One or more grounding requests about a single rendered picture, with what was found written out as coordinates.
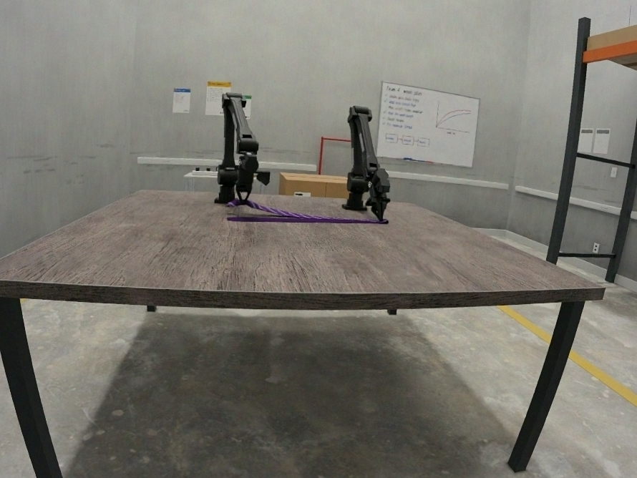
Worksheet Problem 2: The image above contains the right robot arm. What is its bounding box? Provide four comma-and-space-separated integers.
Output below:
214, 92, 271, 204

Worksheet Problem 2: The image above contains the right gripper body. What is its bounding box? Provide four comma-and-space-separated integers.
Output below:
235, 169, 253, 190

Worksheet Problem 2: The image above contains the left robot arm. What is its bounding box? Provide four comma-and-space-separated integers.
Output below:
342, 105, 390, 211

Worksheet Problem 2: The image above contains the purple striped necktie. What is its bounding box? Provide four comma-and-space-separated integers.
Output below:
227, 200, 389, 224

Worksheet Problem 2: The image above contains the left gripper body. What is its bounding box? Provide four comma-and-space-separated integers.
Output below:
365, 197, 391, 209

